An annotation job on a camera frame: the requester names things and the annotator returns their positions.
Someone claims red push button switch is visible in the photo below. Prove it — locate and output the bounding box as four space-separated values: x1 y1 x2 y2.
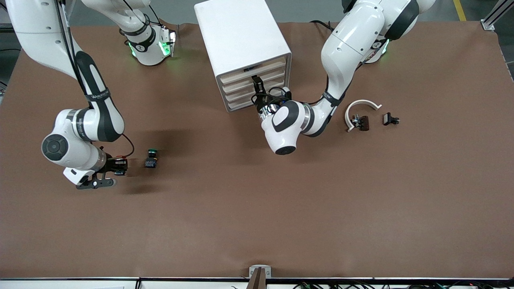
114 155 129 176

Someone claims white plastic bin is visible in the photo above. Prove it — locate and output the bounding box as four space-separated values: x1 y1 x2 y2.
222 70 287 94

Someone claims beige cabinet drawer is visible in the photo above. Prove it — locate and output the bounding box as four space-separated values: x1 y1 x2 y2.
227 92 261 111
220 60 287 85
224 79 288 102

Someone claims white drawer cabinet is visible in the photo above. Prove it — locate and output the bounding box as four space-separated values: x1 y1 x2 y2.
194 0 292 113

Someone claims brown paper table cover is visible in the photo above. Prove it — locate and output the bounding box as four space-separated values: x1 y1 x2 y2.
0 21 514 279

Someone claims brown component with metal clip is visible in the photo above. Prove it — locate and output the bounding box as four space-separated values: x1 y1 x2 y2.
351 115 370 131

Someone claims white curved plastic bracket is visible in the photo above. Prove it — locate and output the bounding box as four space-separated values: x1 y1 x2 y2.
345 100 382 133

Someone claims black arm base cable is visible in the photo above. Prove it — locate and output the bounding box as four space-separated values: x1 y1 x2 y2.
120 0 162 26
309 20 335 33

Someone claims white table frame rail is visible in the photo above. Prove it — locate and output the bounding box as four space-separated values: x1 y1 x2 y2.
0 277 514 289

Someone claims black cable bundle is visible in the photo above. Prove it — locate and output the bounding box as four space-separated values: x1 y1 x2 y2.
293 281 514 289

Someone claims aluminium frame profile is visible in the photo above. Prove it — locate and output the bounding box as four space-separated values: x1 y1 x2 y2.
481 0 514 31

